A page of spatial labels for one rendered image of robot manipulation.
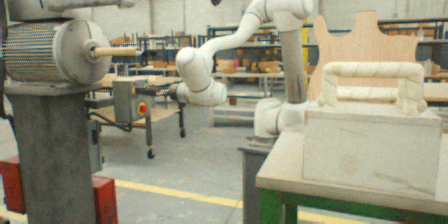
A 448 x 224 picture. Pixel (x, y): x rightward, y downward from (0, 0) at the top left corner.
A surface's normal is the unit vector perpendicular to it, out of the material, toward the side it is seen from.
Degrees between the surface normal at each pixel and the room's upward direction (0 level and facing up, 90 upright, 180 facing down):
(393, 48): 90
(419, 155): 90
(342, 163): 90
